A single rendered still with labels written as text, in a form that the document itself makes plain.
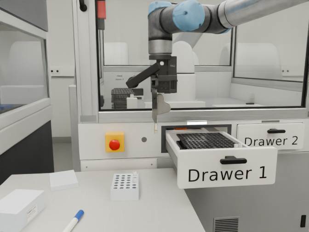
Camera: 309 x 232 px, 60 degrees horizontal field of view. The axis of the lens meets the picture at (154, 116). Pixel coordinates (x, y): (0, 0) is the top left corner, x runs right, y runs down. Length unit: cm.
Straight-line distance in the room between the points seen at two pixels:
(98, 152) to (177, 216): 45
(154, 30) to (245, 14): 26
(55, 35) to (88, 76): 339
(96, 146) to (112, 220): 40
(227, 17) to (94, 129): 62
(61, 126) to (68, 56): 108
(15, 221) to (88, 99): 50
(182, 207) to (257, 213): 59
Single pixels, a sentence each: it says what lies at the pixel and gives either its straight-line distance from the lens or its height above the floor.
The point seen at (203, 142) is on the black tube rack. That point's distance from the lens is 96.
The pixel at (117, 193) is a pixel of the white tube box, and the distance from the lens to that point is 84.
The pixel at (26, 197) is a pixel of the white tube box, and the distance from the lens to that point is 83.
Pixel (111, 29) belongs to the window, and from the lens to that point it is 106.
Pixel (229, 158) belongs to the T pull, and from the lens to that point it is 77.
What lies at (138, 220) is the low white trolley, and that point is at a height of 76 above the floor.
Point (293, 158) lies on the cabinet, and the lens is 132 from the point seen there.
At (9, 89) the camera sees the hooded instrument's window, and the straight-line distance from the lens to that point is 143.
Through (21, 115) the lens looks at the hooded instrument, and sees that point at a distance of 149.
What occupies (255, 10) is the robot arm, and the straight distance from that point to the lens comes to 75.
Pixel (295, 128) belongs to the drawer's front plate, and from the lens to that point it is 127.
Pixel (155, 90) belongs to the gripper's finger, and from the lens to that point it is 81.
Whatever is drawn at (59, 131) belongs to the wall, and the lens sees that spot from 450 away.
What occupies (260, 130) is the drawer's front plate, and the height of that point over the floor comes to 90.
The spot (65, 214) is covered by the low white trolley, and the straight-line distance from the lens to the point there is 82.
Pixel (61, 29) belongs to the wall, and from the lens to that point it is 440.
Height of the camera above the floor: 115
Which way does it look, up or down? 10 degrees down
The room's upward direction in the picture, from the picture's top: straight up
